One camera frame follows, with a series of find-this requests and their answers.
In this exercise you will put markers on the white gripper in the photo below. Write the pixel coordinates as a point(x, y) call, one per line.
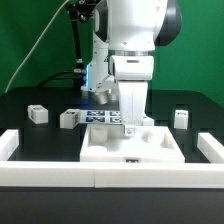
point(132, 74)

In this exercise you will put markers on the white square table top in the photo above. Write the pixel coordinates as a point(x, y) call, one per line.
point(148, 144)

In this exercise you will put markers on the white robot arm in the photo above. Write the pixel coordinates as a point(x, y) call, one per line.
point(125, 35)

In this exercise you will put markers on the blue marker tag sheet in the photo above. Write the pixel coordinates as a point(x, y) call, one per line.
point(100, 116)

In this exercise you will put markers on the white U-shaped fence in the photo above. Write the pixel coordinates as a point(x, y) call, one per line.
point(103, 175)

